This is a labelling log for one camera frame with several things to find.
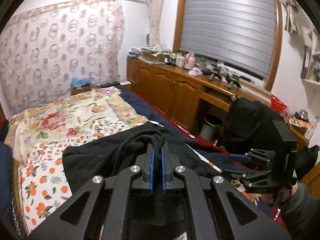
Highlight floral cream bedsheet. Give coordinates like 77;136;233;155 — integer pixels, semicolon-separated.
4;87;147;164

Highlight grey sleeve right forearm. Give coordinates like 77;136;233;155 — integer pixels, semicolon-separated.
280;183;319;239

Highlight black garment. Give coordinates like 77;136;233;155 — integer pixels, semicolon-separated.
62;122;228;193

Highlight red plastic basket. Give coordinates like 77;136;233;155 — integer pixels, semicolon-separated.
271;95;287;113

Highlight circle pattern wall curtain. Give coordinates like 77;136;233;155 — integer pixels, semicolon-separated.
1;0;124;115

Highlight pink kettle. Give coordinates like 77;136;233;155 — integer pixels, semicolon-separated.
184;52;196;70

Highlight wooden window frame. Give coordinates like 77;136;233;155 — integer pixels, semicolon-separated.
172;0;283;92

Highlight navy blue blanket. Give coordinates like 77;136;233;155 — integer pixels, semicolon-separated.
116;84;241;170

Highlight person's right hand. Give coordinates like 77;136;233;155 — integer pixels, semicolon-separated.
261;183;298;206

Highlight orange print white blanket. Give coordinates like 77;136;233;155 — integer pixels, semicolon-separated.
21;121;131;233

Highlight wooden sideboard cabinet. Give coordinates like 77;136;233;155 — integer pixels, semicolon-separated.
126;57;311;148

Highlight grey window blind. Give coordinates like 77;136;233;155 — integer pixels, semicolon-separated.
180;0;276;79

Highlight blue tissue box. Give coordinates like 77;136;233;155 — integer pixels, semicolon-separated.
71;77;91;88

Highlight white waste bin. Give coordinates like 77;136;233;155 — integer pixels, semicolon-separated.
200;115;223;140

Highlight cluttered paper box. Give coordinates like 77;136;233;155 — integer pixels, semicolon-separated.
138;45;172;64

